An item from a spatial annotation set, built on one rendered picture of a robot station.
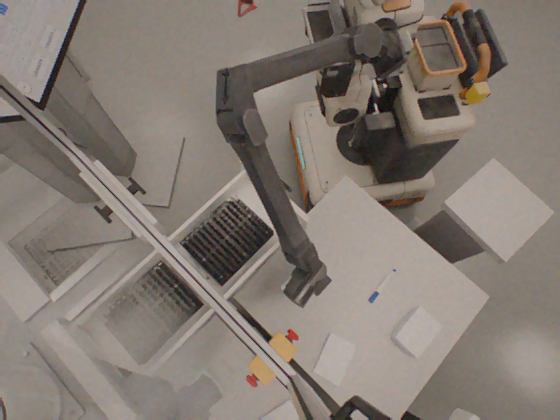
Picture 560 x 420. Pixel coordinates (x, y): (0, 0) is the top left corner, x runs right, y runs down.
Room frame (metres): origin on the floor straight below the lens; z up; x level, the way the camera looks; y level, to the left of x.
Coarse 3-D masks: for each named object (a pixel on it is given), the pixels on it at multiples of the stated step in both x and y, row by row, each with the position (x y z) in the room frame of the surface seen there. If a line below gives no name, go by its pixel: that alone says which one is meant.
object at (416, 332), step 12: (420, 312) 0.10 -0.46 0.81; (408, 324) 0.06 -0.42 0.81; (420, 324) 0.06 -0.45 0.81; (432, 324) 0.07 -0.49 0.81; (396, 336) 0.02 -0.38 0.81; (408, 336) 0.03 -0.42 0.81; (420, 336) 0.03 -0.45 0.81; (432, 336) 0.03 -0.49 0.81; (408, 348) -0.01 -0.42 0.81; (420, 348) -0.01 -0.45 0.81
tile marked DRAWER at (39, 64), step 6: (36, 54) 0.76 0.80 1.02; (42, 54) 0.77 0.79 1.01; (36, 60) 0.74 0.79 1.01; (42, 60) 0.75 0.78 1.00; (48, 60) 0.76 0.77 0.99; (30, 66) 0.71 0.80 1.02; (36, 66) 0.72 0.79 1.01; (42, 66) 0.73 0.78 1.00; (48, 66) 0.74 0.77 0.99; (30, 72) 0.70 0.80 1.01; (36, 72) 0.71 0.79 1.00; (42, 72) 0.72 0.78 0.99; (36, 78) 0.69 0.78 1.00; (42, 78) 0.70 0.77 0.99
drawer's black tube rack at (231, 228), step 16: (224, 208) 0.35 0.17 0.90; (240, 208) 0.35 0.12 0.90; (208, 224) 0.30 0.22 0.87; (224, 224) 0.30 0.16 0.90; (240, 224) 0.30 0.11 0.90; (256, 224) 0.31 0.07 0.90; (192, 240) 0.25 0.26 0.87; (208, 240) 0.25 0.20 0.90; (224, 240) 0.25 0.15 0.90; (240, 240) 0.25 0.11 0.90; (256, 240) 0.26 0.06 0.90; (192, 256) 0.19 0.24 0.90; (208, 256) 0.20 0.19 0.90; (224, 256) 0.21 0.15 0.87; (240, 256) 0.21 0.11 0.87; (208, 272) 0.15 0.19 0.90; (224, 272) 0.16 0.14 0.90
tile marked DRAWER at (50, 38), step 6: (48, 24) 0.88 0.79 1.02; (48, 30) 0.86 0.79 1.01; (54, 30) 0.87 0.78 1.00; (42, 36) 0.83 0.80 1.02; (48, 36) 0.84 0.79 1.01; (54, 36) 0.85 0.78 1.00; (60, 36) 0.87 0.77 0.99; (42, 42) 0.81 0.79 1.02; (48, 42) 0.82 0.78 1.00; (54, 42) 0.83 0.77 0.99; (48, 48) 0.80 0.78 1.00; (54, 48) 0.81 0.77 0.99
